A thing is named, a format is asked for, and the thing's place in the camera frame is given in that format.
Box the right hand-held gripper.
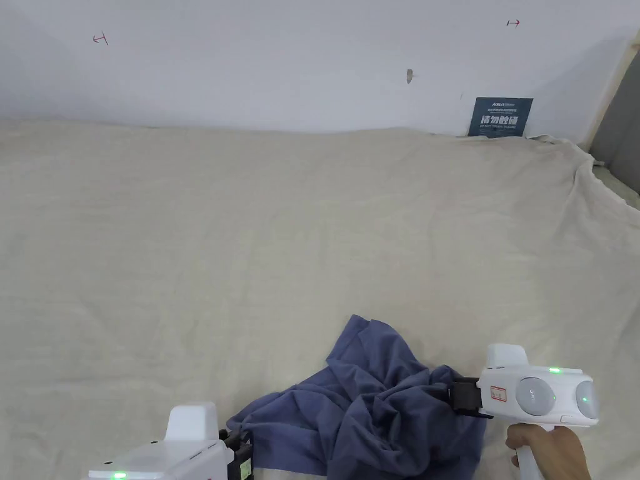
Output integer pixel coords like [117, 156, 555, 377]
[449, 343, 600, 480]

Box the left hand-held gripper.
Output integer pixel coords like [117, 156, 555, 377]
[88, 402, 254, 480]

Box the dark blue shirt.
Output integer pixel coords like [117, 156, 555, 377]
[226, 314, 488, 480]

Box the person's right hand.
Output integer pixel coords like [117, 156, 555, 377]
[504, 424, 594, 480]

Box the bed with beige sheet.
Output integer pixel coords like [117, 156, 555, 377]
[0, 117, 640, 480]

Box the dark blue sign card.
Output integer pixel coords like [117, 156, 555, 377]
[467, 97, 534, 139]

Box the grey padded headboard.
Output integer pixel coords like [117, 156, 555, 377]
[589, 64, 640, 197]

